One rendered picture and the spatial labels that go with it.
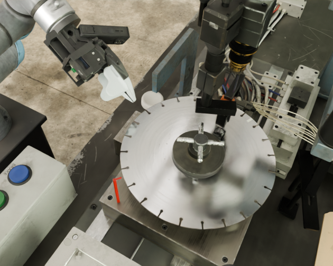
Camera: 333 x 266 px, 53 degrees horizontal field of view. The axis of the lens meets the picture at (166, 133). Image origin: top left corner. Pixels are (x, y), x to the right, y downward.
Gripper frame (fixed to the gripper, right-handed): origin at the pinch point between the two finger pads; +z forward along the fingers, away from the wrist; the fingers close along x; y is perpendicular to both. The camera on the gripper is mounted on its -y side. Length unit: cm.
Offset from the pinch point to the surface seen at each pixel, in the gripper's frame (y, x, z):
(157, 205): 14.8, 6.6, 18.7
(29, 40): -57, -171, -71
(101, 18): -108, -161, -54
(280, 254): -1, 4, 51
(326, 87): -56, 0, 38
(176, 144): 1.8, 4.2, 13.8
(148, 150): 6.4, 1.1, 11.0
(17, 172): 26.5, -13.4, -3.1
